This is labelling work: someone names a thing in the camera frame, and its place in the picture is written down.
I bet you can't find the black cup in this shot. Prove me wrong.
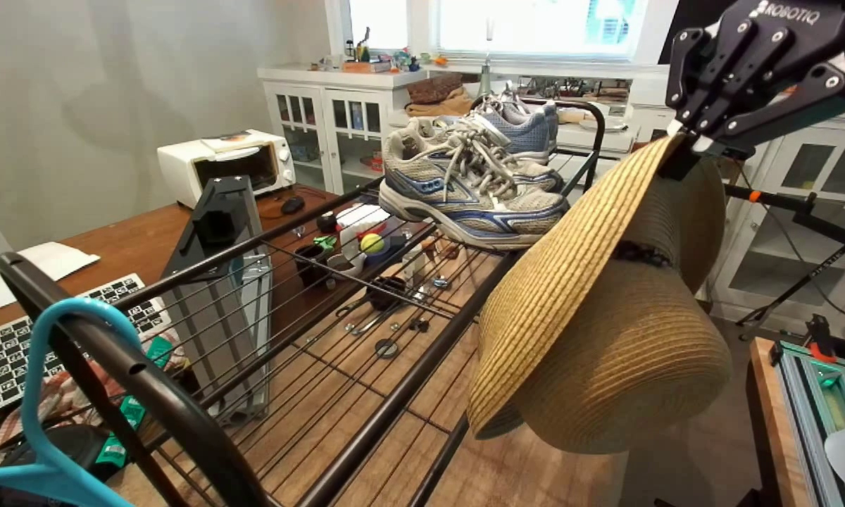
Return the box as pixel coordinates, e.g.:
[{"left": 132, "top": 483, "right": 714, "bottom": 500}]
[{"left": 293, "top": 238, "right": 336, "bottom": 289}]

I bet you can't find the teal plastic hanger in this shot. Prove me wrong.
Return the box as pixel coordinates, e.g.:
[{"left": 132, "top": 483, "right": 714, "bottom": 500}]
[{"left": 0, "top": 296, "right": 179, "bottom": 507}]

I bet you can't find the aluminium frame with green light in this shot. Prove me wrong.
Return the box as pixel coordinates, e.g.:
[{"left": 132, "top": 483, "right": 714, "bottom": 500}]
[{"left": 773, "top": 338, "right": 845, "bottom": 507}]

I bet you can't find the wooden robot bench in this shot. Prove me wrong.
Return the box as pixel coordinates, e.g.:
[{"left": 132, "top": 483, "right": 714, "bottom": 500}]
[{"left": 743, "top": 334, "right": 821, "bottom": 507}]

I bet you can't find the grey computer keyboard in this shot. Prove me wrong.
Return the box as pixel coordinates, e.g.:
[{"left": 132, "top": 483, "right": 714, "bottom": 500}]
[{"left": 0, "top": 271, "right": 179, "bottom": 425}]

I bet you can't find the bright window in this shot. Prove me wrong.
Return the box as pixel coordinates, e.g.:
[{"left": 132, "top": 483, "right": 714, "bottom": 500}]
[{"left": 328, "top": 0, "right": 680, "bottom": 65}]

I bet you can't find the beige ribbed tablecloth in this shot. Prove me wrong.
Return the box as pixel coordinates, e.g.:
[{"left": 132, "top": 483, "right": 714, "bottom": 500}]
[{"left": 110, "top": 234, "right": 660, "bottom": 507}]

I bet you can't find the white toaster oven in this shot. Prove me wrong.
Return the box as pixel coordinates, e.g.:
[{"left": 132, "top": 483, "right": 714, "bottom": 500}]
[{"left": 155, "top": 127, "right": 298, "bottom": 210}]

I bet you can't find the white red small box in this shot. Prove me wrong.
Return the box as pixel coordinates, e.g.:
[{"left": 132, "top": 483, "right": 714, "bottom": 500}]
[{"left": 336, "top": 200, "right": 393, "bottom": 238}]

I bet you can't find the tan straw hat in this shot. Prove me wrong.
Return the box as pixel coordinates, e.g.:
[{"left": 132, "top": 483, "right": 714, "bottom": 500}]
[{"left": 465, "top": 130, "right": 736, "bottom": 459}]

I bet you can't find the brown woven basket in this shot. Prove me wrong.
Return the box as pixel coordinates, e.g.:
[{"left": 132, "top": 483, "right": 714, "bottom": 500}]
[{"left": 404, "top": 71, "right": 477, "bottom": 121}]

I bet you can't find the black small container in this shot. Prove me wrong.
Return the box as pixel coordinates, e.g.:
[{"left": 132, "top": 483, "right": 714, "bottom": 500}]
[{"left": 365, "top": 273, "right": 411, "bottom": 314}]

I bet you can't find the white paper sheet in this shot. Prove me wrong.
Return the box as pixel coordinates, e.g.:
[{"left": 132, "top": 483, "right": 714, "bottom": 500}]
[{"left": 0, "top": 238, "right": 105, "bottom": 310}]

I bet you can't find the black metal shoe rack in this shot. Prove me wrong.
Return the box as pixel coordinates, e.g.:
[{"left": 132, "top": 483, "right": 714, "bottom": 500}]
[{"left": 0, "top": 94, "right": 610, "bottom": 507}]

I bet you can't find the grey metal folding stand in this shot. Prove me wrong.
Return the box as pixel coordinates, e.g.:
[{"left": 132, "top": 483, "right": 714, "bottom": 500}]
[{"left": 163, "top": 173, "right": 277, "bottom": 425}]

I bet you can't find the white and blue sneaker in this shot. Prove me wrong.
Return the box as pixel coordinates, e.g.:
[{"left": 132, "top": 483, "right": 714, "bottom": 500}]
[
  {"left": 467, "top": 92, "right": 567, "bottom": 190},
  {"left": 376, "top": 114, "right": 576, "bottom": 249}
]

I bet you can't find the silver wrench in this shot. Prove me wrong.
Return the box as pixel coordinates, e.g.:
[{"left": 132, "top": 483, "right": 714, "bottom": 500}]
[{"left": 342, "top": 303, "right": 401, "bottom": 340}]

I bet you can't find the black orange clamp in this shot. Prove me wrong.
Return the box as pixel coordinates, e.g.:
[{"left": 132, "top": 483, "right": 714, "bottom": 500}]
[{"left": 800, "top": 313, "right": 845, "bottom": 368}]

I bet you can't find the green plastic hanger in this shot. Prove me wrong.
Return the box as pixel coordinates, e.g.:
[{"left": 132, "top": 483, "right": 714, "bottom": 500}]
[{"left": 90, "top": 334, "right": 179, "bottom": 472}]

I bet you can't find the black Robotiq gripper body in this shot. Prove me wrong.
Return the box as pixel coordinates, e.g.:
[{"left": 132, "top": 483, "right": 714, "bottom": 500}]
[{"left": 722, "top": 0, "right": 845, "bottom": 78}]

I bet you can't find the black stand with orange clamps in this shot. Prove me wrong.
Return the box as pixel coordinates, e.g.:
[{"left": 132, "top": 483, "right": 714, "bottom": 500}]
[{"left": 722, "top": 180, "right": 845, "bottom": 331}]

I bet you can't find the brown wooden dining table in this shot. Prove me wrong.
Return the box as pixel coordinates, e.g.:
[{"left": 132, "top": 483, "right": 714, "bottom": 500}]
[{"left": 0, "top": 182, "right": 350, "bottom": 340}]

